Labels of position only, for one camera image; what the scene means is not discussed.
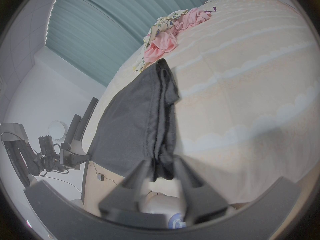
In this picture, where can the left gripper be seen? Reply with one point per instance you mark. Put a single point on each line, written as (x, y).
(67, 156)

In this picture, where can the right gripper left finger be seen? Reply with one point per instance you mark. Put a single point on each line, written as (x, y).
(125, 196)

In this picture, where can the pile of clothes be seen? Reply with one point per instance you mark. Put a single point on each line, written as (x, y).
(162, 41)

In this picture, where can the bed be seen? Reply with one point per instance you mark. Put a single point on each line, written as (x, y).
(237, 84)

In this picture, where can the black T-shirt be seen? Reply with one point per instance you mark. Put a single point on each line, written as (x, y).
(130, 124)

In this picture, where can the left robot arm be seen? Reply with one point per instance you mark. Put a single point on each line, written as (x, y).
(25, 156)

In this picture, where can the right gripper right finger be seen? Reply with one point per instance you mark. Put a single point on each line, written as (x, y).
(200, 201)

